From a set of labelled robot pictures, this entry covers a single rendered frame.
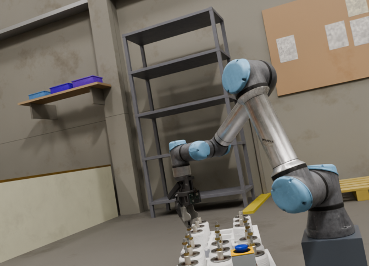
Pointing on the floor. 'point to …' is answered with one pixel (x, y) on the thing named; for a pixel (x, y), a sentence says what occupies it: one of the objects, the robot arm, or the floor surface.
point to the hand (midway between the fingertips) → (187, 224)
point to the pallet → (356, 187)
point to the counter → (52, 207)
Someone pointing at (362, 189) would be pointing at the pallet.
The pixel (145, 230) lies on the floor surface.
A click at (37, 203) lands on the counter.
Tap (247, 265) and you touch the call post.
